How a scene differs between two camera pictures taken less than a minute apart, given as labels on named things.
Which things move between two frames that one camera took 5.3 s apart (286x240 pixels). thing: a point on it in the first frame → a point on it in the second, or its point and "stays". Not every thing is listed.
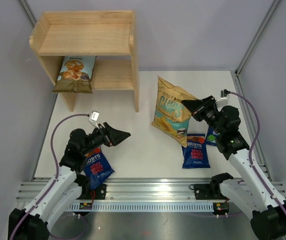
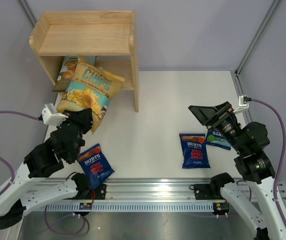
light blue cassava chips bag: [75, 75] stays
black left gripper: [110, 136] → [84, 117]
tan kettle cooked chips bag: [171, 115] → [90, 86]
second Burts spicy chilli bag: [195, 155] stays
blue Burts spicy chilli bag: [96, 167] stays
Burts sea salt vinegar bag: [212, 136] stays
